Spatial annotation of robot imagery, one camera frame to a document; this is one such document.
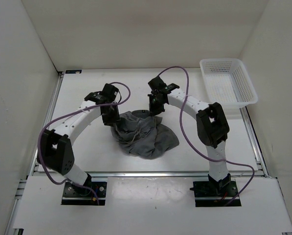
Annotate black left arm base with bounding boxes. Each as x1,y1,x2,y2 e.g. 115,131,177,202
61,181,107,206

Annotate grey drawstring shorts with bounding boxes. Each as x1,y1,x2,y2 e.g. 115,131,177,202
111,110,180,160

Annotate aluminium table edge rail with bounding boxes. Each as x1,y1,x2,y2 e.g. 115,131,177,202
26,169,265,178

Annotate white perforated plastic basket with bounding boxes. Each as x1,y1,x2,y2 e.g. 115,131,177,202
200,58,258,113

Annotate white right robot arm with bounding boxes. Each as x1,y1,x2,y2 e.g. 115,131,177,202
148,76,231,196

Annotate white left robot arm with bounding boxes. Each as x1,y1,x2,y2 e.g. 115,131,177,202
37,83,120,196

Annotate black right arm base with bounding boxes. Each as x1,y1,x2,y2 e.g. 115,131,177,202
190,181,241,208

